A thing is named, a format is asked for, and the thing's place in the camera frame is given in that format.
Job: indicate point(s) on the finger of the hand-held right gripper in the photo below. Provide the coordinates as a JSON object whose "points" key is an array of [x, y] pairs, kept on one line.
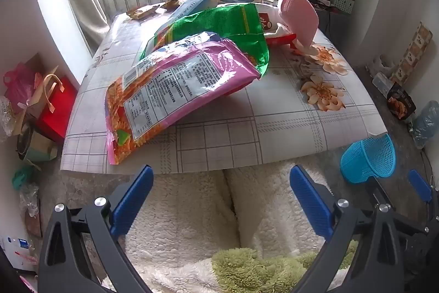
{"points": [[420, 185], [379, 191]]}

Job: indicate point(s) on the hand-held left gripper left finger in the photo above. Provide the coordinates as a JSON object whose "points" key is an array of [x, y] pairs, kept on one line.
{"points": [[135, 200]]}

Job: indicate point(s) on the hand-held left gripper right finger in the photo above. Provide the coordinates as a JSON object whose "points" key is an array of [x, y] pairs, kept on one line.
{"points": [[308, 203]]}

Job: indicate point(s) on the blue plastic basket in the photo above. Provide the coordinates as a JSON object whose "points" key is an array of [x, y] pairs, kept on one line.
{"points": [[368, 159]]}

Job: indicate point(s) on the pink orange snack bag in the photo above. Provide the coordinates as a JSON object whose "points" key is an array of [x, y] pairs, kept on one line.
{"points": [[178, 87]]}

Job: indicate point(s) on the red plastic wrapper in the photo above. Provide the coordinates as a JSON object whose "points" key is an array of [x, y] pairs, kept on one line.
{"points": [[281, 39]]}

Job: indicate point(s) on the large green snack bag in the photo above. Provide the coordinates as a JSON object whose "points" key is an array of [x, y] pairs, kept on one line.
{"points": [[219, 21]]}

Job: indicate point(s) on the light blue packet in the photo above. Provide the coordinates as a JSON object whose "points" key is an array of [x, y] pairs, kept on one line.
{"points": [[192, 4]]}

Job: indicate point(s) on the grey blue plastic bag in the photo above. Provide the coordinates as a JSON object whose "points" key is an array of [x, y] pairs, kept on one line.
{"points": [[427, 124]]}

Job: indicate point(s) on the dark food package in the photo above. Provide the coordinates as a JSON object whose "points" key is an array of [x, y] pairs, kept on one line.
{"points": [[399, 104]]}

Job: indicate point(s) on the green fleece robe trim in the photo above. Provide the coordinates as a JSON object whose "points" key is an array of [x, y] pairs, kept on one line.
{"points": [[253, 269]]}

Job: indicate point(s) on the floral plastic tablecloth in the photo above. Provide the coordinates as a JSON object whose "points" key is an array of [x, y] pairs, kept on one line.
{"points": [[240, 128]]}

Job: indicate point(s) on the clear plastic container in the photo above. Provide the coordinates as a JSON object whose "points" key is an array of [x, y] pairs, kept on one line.
{"points": [[382, 82]]}

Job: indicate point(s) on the green plastic bag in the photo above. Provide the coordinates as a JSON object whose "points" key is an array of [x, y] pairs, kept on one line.
{"points": [[22, 176]]}

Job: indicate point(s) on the round paper tub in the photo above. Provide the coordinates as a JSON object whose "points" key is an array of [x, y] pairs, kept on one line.
{"points": [[32, 145]]}

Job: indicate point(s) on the white plastic bag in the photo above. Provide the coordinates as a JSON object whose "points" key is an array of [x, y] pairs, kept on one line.
{"points": [[380, 63]]}

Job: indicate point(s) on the patterned flat box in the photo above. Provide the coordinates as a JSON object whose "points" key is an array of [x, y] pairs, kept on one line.
{"points": [[411, 52]]}

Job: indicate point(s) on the paper gift bag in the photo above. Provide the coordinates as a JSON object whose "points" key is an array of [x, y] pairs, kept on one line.
{"points": [[37, 100]]}

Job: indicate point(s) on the clear plastic bag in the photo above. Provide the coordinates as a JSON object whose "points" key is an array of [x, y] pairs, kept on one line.
{"points": [[7, 118]]}

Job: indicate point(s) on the pink plastic bag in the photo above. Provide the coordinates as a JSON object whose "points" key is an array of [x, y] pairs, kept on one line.
{"points": [[19, 87]]}

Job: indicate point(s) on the orange red snack packet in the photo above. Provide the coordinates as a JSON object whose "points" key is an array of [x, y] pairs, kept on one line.
{"points": [[140, 11]]}

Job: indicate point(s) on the white perforated box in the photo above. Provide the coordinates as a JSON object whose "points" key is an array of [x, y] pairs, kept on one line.
{"points": [[344, 3]]}

